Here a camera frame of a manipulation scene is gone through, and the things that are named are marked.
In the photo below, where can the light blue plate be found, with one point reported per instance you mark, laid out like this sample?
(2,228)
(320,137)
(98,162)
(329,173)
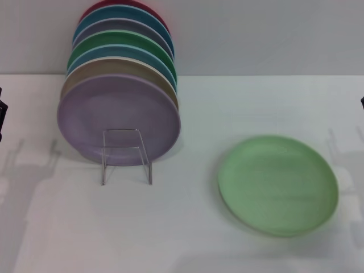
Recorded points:
(113,51)

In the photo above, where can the grey plate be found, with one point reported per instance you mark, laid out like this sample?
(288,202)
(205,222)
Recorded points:
(119,25)

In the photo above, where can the teal blue plate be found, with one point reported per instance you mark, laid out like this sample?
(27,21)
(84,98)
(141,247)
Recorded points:
(119,14)

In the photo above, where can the red plate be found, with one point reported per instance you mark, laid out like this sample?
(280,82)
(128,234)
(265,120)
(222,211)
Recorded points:
(91,8)

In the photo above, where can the dark green plate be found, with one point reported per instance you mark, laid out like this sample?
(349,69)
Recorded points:
(113,38)

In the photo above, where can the lilac plate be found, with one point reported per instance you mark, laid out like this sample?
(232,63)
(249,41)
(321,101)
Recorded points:
(113,108)

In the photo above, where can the beige plate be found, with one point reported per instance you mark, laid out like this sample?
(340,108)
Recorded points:
(108,66)

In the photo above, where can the light green plate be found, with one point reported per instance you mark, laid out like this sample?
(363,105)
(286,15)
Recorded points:
(278,185)

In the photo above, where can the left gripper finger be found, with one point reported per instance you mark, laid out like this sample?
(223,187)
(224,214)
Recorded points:
(2,111)

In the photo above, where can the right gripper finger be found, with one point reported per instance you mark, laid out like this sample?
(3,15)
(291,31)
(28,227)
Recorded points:
(363,103)

